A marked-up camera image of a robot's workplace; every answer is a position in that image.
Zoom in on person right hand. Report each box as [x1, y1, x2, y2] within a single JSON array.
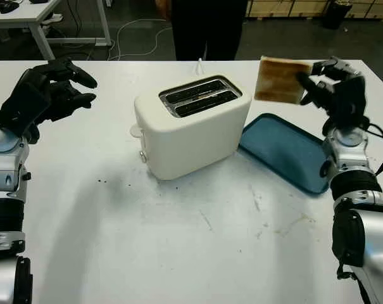
[[155, 0, 172, 22]]

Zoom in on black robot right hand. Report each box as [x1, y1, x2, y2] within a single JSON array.
[[297, 56, 365, 126]]

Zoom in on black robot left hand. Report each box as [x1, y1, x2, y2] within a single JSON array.
[[7, 58, 97, 146]]

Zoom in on browned toast slice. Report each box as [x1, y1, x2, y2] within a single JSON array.
[[253, 56, 315, 105]]

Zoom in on person in dark clothes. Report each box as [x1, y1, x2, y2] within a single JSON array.
[[155, 0, 248, 61]]

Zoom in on cream white two-slot toaster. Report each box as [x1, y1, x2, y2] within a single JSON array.
[[129, 75, 253, 181]]

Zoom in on teal plastic tray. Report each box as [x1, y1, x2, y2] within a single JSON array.
[[238, 113, 333, 194]]

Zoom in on black trash bin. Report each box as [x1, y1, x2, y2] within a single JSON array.
[[322, 0, 350, 31]]

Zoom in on white office desk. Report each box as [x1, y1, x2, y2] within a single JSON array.
[[0, 0, 112, 63]]

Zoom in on stacked wooden crates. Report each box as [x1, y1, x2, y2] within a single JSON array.
[[244, 0, 383, 22]]

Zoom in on black computer mouse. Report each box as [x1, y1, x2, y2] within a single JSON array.
[[0, 1, 20, 13]]

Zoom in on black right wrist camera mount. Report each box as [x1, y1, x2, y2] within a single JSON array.
[[333, 75, 368, 127]]

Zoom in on white cable on floor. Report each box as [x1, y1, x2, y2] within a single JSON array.
[[108, 17, 176, 61]]

